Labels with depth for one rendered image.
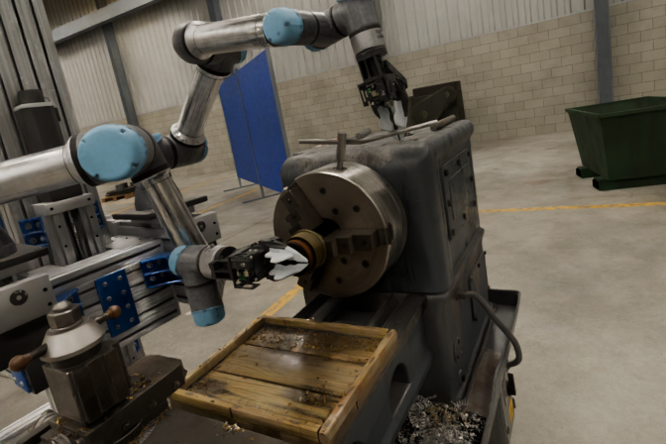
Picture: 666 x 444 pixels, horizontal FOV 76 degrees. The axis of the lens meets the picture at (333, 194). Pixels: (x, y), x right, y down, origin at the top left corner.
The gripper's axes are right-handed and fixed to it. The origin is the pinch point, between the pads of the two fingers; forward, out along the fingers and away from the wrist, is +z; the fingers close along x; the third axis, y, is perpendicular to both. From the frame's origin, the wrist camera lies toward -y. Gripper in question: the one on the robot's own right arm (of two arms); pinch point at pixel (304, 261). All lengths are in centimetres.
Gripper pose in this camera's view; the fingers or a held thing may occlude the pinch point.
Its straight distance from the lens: 87.7
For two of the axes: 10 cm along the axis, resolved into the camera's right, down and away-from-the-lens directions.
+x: -1.8, -9.6, -1.9
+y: -4.8, 2.6, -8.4
